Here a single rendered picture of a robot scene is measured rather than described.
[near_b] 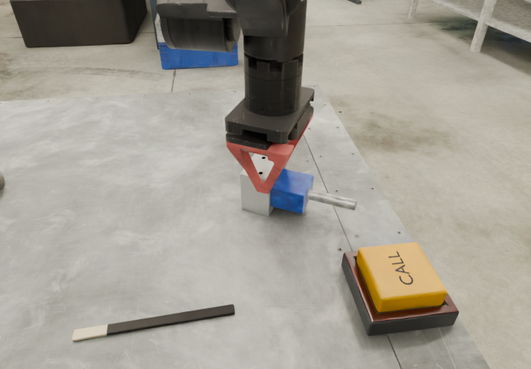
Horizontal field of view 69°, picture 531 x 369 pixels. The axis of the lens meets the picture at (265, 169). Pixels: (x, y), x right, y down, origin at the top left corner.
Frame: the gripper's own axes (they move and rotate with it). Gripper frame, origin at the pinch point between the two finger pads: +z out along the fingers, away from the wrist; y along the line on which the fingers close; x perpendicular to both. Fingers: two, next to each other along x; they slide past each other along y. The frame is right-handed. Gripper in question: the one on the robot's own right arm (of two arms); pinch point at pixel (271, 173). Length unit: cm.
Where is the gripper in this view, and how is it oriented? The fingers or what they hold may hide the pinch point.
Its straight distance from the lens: 45.2
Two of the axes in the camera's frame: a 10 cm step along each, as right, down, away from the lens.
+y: -3.6, 5.5, -7.5
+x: 9.3, 2.2, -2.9
